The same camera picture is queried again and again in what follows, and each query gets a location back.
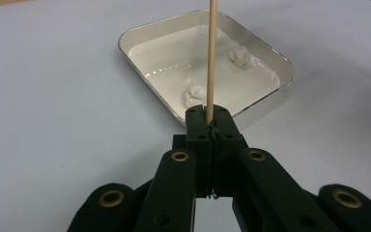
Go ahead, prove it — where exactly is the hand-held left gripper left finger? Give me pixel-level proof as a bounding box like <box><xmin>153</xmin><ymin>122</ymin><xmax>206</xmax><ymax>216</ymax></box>
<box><xmin>185</xmin><ymin>103</ymin><xmax>214</xmax><ymax>198</ymax></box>

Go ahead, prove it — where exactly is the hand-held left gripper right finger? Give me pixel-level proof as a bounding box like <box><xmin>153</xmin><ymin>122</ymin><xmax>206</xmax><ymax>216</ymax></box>
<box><xmin>212</xmin><ymin>103</ymin><xmax>249</xmax><ymax>198</ymax></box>

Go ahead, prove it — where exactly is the white marshmallow lump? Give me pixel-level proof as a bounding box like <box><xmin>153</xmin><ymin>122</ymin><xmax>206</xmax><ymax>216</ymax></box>
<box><xmin>183</xmin><ymin>83</ymin><xmax>208</xmax><ymax>108</ymax></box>
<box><xmin>228</xmin><ymin>44</ymin><xmax>253</xmax><ymax>69</ymax></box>

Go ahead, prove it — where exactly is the wooden skewer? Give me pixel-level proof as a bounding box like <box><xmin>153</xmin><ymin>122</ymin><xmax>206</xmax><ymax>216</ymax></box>
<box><xmin>205</xmin><ymin>0</ymin><xmax>219</xmax><ymax>127</ymax></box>

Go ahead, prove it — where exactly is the white rectangular tray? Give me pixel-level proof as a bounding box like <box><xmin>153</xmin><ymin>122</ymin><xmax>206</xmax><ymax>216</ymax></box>
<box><xmin>117</xmin><ymin>9</ymin><xmax>297</xmax><ymax>131</ymax></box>

